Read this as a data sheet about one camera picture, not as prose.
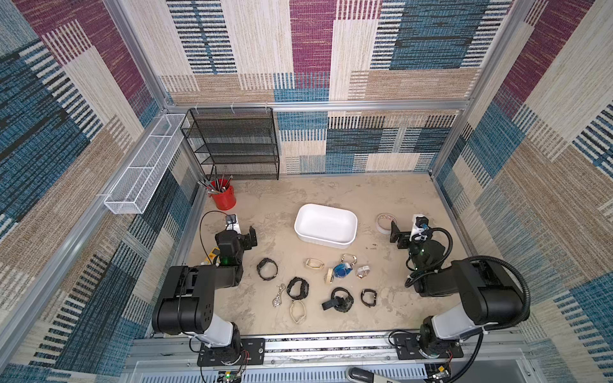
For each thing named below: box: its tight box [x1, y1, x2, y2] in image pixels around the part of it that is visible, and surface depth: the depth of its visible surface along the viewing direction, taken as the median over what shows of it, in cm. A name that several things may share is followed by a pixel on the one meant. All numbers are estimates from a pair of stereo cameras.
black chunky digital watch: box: [286, 276, 309, 301], surface depth 86 cm
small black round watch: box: [360, 288, 378, 308], surface depth 85 cm
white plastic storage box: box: [294, 203, 359, 249], surface depth 104 cm
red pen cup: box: [210, 178, 238, 211], surface depth 107 cm
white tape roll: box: [375, 212, 398, 235], surface depth 104 cm
